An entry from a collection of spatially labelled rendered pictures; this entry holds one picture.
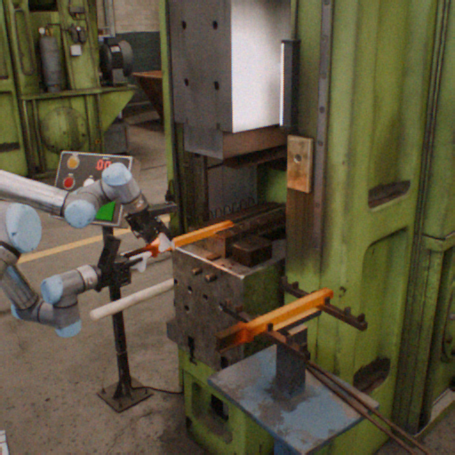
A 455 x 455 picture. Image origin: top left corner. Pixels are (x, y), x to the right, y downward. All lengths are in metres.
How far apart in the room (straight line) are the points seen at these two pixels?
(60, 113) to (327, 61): 5.19
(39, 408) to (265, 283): 1.40
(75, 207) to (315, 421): 0.86
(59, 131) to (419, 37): 5.20
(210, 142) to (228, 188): 0.43
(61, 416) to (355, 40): 2.05
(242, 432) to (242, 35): 1.41
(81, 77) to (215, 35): 5.04
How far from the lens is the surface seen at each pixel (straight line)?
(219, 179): 2.17
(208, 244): 1.97
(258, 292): 1.88
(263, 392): 1.60
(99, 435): 2.62
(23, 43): 6.47
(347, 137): 1.64
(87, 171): 2.28
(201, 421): 2.38
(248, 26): 1.76
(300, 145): 1.72
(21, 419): 2.80
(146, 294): 2.31
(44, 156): 6.68
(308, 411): 1.55
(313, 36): 1.68
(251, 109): 1.79
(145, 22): 11.02
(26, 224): 1.39
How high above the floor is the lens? 1.71
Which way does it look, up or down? 22 degrees down
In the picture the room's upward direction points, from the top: 1 degrees counter-clockwise
